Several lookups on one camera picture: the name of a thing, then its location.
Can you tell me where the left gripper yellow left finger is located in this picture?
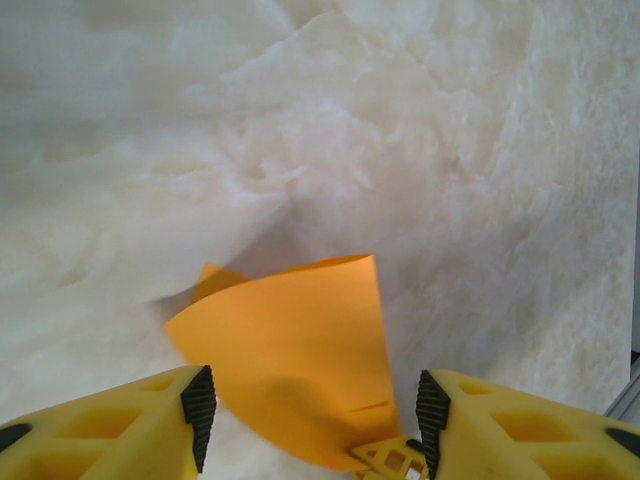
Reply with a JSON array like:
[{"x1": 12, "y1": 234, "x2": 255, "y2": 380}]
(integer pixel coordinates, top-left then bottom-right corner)
[{"x1": 0, "y1": 363, "x2": 217, "y2": 480}]

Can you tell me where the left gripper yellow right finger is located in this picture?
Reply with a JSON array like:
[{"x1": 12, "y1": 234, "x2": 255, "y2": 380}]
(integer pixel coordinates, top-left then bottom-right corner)
[{"x1": 415, "y1": 368, "x2": 640, "y2": 480}]

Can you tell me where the orange cloth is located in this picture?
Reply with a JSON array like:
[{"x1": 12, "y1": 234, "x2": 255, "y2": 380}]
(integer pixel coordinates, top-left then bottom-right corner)
[{"x1": 163, "y1": 253, "x2": 404, "y2": 474}]

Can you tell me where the aluminium table side rail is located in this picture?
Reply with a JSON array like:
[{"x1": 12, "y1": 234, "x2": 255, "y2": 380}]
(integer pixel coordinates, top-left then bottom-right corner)
[{"x1": 602, "y1": 372, "x2": 640, "y2": 426}]

